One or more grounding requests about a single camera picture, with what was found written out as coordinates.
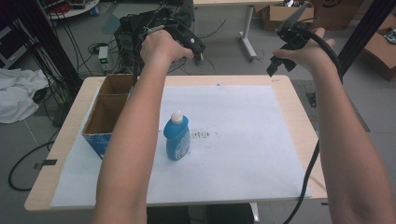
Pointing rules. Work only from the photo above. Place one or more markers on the round white table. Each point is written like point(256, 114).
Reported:
point(71, 7)

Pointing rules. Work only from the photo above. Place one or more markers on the black computer tower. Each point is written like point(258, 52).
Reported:
point(137, 34)

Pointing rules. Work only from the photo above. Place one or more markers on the person's right hand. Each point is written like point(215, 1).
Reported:
point(306, 49)

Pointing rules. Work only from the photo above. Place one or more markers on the white cloth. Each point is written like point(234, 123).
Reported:
point(18, 93)

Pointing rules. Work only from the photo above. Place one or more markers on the person's left hand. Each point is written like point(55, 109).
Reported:
point(163, 46)

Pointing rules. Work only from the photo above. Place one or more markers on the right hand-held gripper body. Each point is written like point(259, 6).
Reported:
point(291, 34)

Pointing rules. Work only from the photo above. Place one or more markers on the blue detergent bottle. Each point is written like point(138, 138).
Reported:
point(177, 137)

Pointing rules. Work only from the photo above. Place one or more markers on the small white power adapter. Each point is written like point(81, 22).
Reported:
point(103, 57)

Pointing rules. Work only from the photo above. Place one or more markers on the large brown cardboard box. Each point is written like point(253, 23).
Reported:
point(381, 53)

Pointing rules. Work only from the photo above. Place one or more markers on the black metal stand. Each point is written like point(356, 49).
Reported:
point(365, 34)
point(49, 43)

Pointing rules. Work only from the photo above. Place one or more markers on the white table mat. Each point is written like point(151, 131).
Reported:
point(218, 143)

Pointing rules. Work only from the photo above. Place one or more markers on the white desk leg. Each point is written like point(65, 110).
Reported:
point(247, 34)

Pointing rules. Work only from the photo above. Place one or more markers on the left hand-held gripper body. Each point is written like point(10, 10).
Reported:
point(183, 32)

